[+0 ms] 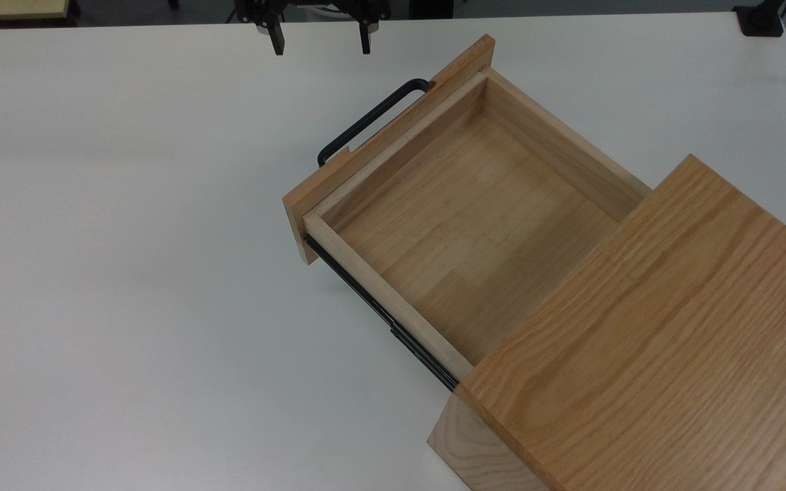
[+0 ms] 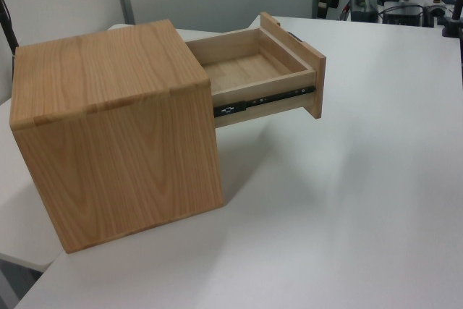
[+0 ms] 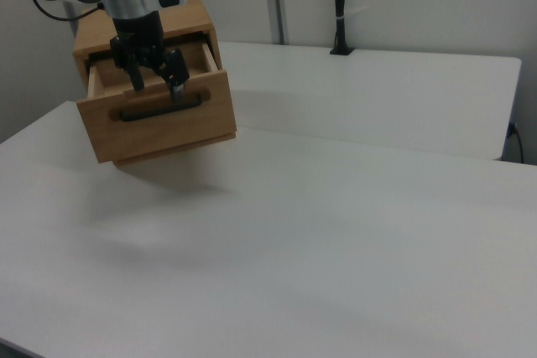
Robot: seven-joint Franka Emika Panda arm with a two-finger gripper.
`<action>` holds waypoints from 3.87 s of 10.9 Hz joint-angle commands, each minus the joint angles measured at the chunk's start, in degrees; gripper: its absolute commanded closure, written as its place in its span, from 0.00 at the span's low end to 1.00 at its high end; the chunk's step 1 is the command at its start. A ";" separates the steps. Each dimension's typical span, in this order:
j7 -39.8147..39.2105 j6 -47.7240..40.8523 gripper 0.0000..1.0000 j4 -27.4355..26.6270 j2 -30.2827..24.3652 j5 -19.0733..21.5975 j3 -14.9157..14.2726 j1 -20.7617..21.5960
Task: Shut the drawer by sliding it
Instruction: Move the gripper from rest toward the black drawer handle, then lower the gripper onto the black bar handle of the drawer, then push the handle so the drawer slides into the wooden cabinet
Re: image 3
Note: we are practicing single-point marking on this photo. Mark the wooden drawer cabinet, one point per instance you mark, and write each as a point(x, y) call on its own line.
point(180, 18)

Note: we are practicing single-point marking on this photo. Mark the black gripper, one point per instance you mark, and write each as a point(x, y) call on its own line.
point(138, 35)

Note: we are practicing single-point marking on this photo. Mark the wooden drawer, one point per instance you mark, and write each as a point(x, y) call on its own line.
point(159, 123)

